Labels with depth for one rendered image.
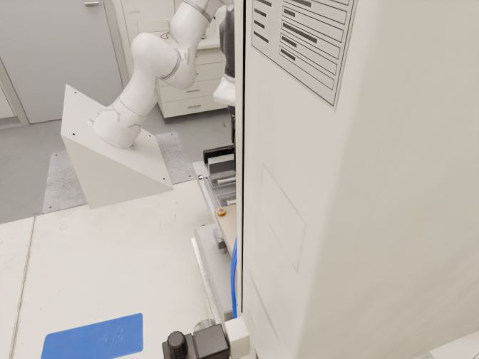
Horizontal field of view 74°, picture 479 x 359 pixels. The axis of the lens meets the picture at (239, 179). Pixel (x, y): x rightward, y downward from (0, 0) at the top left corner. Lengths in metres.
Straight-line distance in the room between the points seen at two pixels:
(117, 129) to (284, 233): 1.03
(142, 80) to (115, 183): 0.36
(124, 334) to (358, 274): 0.76
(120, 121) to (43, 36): 2.41
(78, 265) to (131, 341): 0.31
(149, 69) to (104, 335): 0.77
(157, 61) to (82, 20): 2.40
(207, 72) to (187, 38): 2.00
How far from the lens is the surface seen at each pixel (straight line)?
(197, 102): 3.22
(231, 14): 0.67
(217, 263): 0.66
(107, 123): 1.20
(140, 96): 1.16
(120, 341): 0.90
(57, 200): 1.34
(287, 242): 0.20
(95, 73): 3.59
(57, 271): 1.09
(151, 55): 1.10
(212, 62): 3.13
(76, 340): 0.94
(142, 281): 0.98
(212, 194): 0.82
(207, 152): 0.95
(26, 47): 3.58
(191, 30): 1.15
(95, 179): 1.17
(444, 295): 0.32
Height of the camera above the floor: 1.53
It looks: 38 degrees down
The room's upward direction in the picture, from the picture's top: straight up
